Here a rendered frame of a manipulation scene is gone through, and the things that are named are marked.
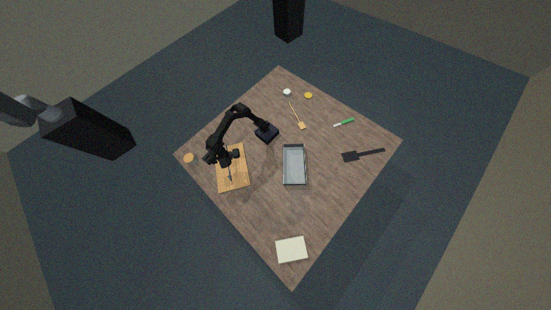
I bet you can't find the light wooden board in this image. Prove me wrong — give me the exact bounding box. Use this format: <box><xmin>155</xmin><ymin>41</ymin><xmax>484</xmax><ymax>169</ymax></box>
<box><xmin>215</xmin><ymin>142</ymin><xmax>251</xmax><ymax>194</ymax></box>

